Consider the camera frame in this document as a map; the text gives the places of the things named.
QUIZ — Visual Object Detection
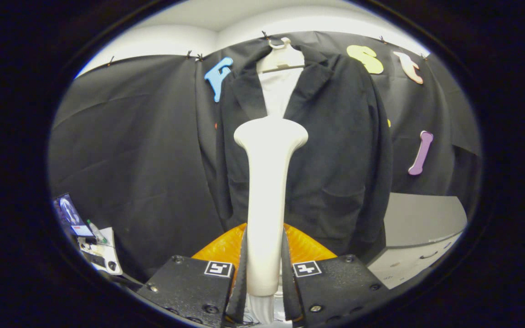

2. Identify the white garment steamer head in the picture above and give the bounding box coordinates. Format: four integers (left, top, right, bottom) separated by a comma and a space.
234, 116, 309, 297

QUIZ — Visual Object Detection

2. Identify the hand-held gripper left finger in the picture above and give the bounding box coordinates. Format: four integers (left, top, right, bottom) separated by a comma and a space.
136, 223, 248, 328

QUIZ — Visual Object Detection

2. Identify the black suit jacket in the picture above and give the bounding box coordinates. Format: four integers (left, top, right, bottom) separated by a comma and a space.
196, 43, 393, 262

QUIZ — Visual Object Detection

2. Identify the tablet screen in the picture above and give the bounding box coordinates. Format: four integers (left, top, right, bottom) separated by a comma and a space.
54, 194, 95, 238

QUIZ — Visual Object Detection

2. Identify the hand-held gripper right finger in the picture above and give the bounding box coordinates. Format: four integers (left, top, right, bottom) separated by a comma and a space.
282, 223, 391, 328

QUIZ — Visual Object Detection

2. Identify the white clothes hanger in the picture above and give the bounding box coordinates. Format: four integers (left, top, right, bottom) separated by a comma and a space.
257, 37, 305, 74

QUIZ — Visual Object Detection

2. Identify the grey cabinet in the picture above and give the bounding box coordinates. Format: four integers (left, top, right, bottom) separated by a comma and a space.
366, 192, 468, 290

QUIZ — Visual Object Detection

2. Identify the white side table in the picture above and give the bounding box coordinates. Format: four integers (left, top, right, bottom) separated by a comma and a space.
78, 227, 123, 276

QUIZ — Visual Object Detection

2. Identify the black backdrop cloth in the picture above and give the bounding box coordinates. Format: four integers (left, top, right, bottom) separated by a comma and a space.
47, 31, 482, 283

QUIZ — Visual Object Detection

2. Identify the clear plastic bottle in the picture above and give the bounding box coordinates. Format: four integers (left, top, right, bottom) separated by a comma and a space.
86, 219, 108, 244

